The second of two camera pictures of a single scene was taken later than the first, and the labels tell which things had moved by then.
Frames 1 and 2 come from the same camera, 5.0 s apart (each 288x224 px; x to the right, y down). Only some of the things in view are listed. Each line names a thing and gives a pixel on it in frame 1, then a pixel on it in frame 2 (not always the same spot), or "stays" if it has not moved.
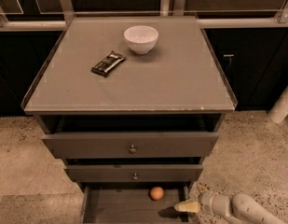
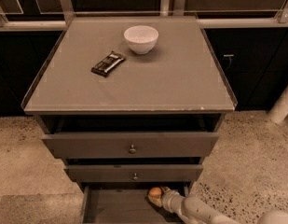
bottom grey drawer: x=132 y=203 stays
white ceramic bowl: x=142 y=39 stays
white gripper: x=206 y=200 → x=167 y=199
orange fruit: x=157 y=193 stays
